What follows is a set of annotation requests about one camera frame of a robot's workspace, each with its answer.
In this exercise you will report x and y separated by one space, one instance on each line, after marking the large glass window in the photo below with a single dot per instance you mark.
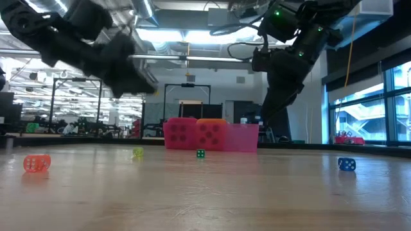
359 118

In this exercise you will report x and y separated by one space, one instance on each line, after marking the long ceiling light bar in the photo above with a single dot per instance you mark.
208 59

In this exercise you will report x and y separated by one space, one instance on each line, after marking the small blue die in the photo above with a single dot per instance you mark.
346 164

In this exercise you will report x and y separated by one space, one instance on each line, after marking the large orange foam die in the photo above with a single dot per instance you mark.
212 121

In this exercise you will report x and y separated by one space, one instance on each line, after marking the black cabinet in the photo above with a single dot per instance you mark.
208 110

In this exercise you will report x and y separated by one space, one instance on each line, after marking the pink translucent plastic bin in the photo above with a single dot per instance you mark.
242 138

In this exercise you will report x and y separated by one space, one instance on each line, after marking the white cup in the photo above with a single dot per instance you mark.
243 121

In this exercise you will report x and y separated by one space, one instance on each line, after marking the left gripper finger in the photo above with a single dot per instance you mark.
131 83

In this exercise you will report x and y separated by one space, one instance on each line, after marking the black equipment box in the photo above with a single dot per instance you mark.
11 112

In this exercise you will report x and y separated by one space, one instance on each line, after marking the black metal gantry frame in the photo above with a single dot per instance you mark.
99 106
187 85

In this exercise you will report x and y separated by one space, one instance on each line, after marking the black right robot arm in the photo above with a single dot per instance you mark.
321 19

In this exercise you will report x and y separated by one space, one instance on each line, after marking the green crate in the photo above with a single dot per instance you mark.
32 127

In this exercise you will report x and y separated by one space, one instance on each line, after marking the silver round ventilation duct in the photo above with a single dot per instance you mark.
144 8

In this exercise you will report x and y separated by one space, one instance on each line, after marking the grey partition panel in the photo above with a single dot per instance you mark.
152 115

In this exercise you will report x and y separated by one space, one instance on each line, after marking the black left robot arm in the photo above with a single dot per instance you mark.
32 29

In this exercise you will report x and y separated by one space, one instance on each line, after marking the small yellow-green die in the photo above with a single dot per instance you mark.
138 152

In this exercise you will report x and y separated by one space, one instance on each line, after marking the black partition panel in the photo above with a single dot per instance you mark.
244 110

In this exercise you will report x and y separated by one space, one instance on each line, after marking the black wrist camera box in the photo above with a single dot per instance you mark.
260 61
90 19

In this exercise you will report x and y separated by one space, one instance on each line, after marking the large magenta foam die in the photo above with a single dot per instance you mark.
180 120

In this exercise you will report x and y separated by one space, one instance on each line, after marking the red plastic basket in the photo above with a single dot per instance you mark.
350 140

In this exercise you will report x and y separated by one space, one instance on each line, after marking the small green die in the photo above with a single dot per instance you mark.
201 153

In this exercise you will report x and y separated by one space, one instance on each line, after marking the small orange translucent die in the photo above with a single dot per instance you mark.
37 163

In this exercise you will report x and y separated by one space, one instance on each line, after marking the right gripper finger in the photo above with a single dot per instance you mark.
277 102

